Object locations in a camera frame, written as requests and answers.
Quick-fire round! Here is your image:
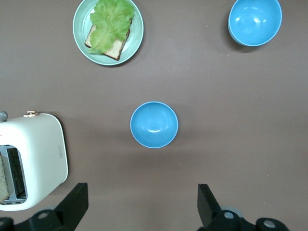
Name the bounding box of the white toaster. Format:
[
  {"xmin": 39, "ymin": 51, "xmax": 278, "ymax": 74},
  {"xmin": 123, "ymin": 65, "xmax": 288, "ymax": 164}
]
[{"xmin": 0, "ymin": 110, "xmax": 69, "ymax": 212}]

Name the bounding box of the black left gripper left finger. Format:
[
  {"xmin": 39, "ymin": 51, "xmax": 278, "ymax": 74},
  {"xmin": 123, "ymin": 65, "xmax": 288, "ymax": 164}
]
[{"xmin": 28, "ymin": 182, "xmax": 89, "ymax": 231}]

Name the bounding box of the pale green plate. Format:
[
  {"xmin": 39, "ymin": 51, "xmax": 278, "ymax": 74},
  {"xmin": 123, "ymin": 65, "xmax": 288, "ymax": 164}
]
[{"xmin": 72, "ymin": 0, "xmax": 144, "ymax": 66}]

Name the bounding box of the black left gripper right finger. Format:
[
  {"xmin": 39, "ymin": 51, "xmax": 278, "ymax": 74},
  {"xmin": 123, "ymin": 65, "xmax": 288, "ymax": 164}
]
[{"xmin": 197, "ymin": 184, "xmax": 246, "ymax": 231}]

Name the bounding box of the bread slice with dark crust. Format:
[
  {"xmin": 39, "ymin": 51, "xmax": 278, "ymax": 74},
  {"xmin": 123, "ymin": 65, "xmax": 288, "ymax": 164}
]
[{"xmin": 84, "ymin": 19, "xmax": 132, "ymax": 61}]

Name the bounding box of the blue bowl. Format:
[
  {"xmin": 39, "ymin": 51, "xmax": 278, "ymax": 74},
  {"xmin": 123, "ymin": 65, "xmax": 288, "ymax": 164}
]
[
  {"xmin": 130, "ymin": 101, "xmax": 179, "ymax": 149},
  {"xmin": 228, "ymin": 0, "xmax": 283, "ymax": 47}
]

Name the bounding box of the toast slice in toaster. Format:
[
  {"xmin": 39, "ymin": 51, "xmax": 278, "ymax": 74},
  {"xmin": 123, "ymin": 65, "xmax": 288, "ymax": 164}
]
[{"xmin": 0, "ymin": 155, "xmax": 10, "ymax": 203}]

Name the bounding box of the green lettuce leaf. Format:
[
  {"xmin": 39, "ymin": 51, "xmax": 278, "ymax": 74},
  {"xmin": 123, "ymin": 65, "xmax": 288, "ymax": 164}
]
[{"xmin": 86, "ymin": 0, "xmax": 135, "ymax": 55}]

